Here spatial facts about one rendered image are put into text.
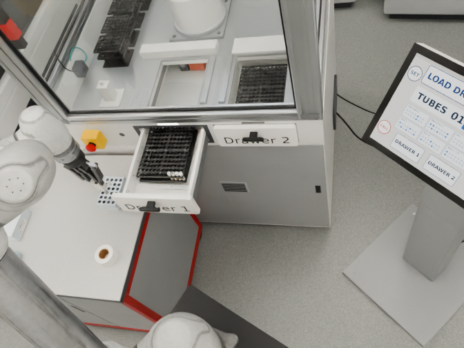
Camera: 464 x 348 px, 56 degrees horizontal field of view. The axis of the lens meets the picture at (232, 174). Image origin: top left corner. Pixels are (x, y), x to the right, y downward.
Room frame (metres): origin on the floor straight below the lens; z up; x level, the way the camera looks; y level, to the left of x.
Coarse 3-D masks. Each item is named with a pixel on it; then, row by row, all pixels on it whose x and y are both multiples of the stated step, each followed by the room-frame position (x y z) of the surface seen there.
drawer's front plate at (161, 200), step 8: (120, 200) 0.88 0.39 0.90; (128, 200) 0.86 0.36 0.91; (136, 200) 0.85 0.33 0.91; (144, 200) 0.83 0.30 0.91; (152, 200) 0.82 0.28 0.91; (160, 200) 0.80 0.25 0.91; (168, 200) 0.79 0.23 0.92; (176, 200) 0.77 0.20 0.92; (184, 200) 0.76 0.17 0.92; (192, 200) 0.75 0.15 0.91; (136, 208) 0.86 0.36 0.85; (160, 208) 0.81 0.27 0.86; (168, 208) 0.80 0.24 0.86; (176, 208) 0.78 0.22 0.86; (192, 208) 0.76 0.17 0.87
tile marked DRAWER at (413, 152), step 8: (400, 136) 0.60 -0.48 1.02; (392, 144) 0.60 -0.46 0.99; (400, 144) 0.59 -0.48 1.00; (408, 144) 0.57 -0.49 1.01; (416, 144) 0.56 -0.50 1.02; (400, 152) 0.57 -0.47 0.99; (408, 152) 0.56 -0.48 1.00; (416, 152) 0.54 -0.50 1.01; (424, 152) 0.53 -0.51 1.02; (416, 160) 0.53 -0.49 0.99
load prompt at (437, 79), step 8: (432, 72) 0.66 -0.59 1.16; (440, 72) 0.64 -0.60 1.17; (424, 80) 0.66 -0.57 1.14; (432, 80) 0.65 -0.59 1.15; (440, 80) 0.63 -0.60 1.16; (448, 80) 0.62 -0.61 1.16; (456, 80) 0.60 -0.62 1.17; (432, 88) 0.63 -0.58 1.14; (440, 88) 0.62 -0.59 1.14; (448, 88) 0.60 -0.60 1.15; (456, 88) 0.59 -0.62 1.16; (448, 96) 0.59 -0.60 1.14; (456, 96) 0.57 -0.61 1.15
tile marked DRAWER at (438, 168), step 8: (432, 160) 0.50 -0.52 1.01; (440, 160) 0.48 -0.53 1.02; (424, 168) 0.50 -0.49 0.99; (432, 168) 0.48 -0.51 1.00; (440, 168) 0.47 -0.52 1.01; (448, 168) 0.46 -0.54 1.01; (440, 176) 0.45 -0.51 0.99; (448, 176) 0.44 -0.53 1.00; (456, 176) 0.43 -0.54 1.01; (448, 184) 0.43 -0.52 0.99
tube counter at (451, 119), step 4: (456, 108) 0.55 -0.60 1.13; (452, 112) 0.55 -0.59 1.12; (456, 112) 0.55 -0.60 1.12; (460, 112) 0.54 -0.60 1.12; (452, 116) 0.54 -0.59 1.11; (456, 116) 0.54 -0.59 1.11; (460, 116) 0.53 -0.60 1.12; (448, 120) 0.54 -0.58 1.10; (452, 120) 0.54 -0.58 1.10; (456, 120) 0.53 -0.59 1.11; (460, 120) 0.52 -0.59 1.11; (452, 124) 0.53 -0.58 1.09; (456, 124) 0.52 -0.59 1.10; (460, 124) 0.52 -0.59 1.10; (460, 128) 0.51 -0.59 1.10
